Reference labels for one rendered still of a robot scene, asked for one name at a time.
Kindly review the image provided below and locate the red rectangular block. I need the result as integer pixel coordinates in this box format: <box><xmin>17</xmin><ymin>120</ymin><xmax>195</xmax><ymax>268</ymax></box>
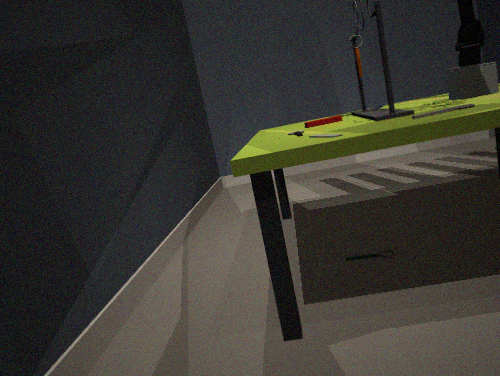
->
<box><xmin>305</xmin><ymin>116</ymin><xmax>343</xmax><ymax>128</ymax></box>

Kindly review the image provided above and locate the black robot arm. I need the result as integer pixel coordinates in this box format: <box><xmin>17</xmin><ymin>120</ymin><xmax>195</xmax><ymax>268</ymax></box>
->
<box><xmin>455</xmin><ymin>0</ymin><xmax>484</xmax><ymax>67</ymax></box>

